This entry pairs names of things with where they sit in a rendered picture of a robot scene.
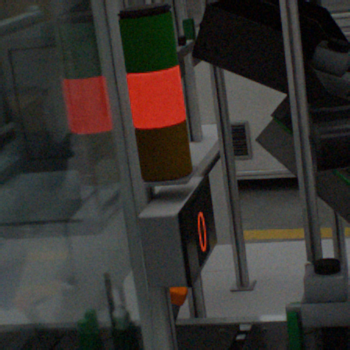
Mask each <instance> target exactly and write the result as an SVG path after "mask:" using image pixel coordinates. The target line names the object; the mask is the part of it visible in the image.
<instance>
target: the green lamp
mask: <svg viewBox="0 0 350 350"><path fill-rule="evenodd" d="M118 22H119V28H120V37H121V44H122V49H123V59H124V65H125V71H126V73H131V74H137V73H154V72H159V71H163V70H169V69H172V67H175V66H176V65H178V64H179V59H178V54H177V48H176V42H175V35H174V29H173V18H172V12H171V11H170V10H169V11H167V12H161V13H157V14H153V15H148V16H143V17H135V18H122V19H120V20H118Z"/></svg>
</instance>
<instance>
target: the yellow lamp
mask: <svg viewBox="0 0 350 350"><path fill-rule="evenodd" d="M134 131H135V136H136V142H137V153H138V158H139V163H140V169H141V179H142V180H146V181H166V180H175V179H179V178H182V177H186V176H187V175H188V174H189V173H190V172H191V171H192V170H193V168H192V161H191V150H190V144H189V137H188V126H187V121H186V119H184V120H183V122H181V123H176V124H174V125H170V126H166V127H157V128H136V130H134Z"/></svg>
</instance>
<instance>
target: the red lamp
mask: <svg viewBox="0 0 350 350"><path fill-rule="evenodd" d="M126 77H127V82H128V87H129V92H130V103H131V108H132V114H133V120H134V126H135V127H136V128H157V127H166V126H170V125H174V124H176V123H181V122H183V120H184V119H185V118H186V113H185V108H184V96H183V89H182V83H181V77H180V67H179V66H178V65H176V66H175V67H172V69H169V70H163V71H159V72H154V73H137V74H128V76H126Z"/></svg>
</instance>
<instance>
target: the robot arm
mask: <svg viewBox="0 0 350 350"><path fill-rule="evenodd" d="M309 113H310V135H309V144H310V151H311V156H312V163H313V167H314V170H315V172H316V173H318V172H324V171H331V170H341V169H347V168H350V105H345V106H339V107H334V108H315V109H310V110H309Z"/></svg>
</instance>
